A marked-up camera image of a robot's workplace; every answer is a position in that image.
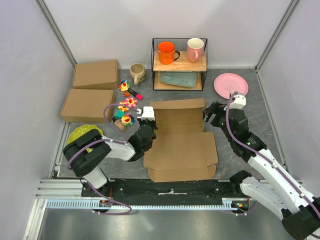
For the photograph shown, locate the pink flower plush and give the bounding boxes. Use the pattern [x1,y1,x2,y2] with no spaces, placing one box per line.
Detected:
[124,97,138,108]

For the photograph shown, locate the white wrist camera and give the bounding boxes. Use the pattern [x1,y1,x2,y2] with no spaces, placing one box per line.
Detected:
[140,106,156,121]
[229,93,247,110]

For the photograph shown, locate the pink black highlighter pen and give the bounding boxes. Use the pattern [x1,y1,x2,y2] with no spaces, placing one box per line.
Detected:
[128,88,143,100]

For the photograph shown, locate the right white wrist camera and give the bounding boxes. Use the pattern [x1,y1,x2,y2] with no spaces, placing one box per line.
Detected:
[229,93,247,110]

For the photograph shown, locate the rainbow flower plush top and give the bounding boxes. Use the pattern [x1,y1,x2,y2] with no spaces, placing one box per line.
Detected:
[118,80,130,92]

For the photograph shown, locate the pink ceramic mug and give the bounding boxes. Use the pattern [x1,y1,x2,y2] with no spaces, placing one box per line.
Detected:
[187,38,205,63]

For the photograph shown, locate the green dotted plate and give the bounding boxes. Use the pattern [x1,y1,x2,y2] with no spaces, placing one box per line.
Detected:
[66,124,103,145]

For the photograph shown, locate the grey slotted cable duct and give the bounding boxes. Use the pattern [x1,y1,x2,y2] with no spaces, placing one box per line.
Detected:
[46,199,238,211]

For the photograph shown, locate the brown small bottle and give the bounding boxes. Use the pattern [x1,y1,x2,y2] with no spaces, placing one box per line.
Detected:
[112,117,126,132]

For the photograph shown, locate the beige ceramic mug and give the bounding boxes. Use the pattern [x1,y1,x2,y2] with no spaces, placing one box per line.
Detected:
[129,63,147,86]

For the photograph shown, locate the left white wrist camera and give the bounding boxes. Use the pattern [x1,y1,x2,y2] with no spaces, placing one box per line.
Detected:
[140,106,156,121]

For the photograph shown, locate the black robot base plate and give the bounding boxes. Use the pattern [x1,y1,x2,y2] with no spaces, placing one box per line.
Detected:
[81,177,260,206]

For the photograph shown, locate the yellow flower plush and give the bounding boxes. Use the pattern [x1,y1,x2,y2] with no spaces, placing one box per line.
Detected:
[117,101,130,112]

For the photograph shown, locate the orange enamel mug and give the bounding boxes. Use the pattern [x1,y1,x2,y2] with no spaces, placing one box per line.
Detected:
[157,41,181,65]

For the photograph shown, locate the pink round plate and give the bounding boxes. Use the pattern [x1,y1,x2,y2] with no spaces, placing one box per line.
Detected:
[213,73,249,99]

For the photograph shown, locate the black wire wooden shelf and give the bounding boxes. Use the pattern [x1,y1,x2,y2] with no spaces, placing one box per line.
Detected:
[150,37,208,91]

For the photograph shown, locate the rainbow flower plush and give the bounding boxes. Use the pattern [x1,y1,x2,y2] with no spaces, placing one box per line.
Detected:
[118,80,130,92]
[121,114,135,127]

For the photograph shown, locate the cardboard box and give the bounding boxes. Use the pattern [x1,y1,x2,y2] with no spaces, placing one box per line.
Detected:
[143,98,219,183]
[60,89,116,124]
[73,59,119,90]

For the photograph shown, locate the small orange flower charm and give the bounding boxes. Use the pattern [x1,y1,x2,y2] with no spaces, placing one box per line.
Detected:
[123,91,130,97]

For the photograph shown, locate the teal rectangular ceramic plate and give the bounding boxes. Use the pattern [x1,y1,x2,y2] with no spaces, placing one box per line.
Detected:
[160,72,198,88]

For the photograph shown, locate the rainbow flower plush lower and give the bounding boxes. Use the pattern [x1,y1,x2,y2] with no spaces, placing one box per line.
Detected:
[121,114,135,127]

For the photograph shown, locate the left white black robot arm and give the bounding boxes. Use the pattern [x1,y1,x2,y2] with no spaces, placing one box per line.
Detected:
[62,118,158,197]

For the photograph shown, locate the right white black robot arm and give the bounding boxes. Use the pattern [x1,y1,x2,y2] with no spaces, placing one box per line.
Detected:
[202,101,320,240]

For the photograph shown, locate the teal block toy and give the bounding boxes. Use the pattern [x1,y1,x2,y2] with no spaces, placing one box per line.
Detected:
[113,110,125,119]

